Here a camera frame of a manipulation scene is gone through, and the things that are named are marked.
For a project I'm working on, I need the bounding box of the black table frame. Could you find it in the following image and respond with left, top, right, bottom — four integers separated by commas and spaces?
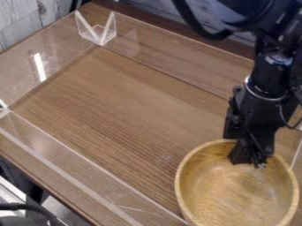
0, 158, 90, 226

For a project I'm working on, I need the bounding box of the clear acrylic corner bracket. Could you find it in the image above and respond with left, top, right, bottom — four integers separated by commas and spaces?
74, 11, 116, 46

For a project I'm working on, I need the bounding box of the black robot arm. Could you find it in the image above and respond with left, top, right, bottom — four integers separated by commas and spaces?
211, 0, 302, 169

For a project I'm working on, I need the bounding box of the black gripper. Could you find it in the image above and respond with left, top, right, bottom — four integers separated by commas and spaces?
223, 78, 299, 169

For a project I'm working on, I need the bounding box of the brown wooden bowl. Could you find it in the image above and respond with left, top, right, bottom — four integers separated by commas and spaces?
174, 139, 299, 226

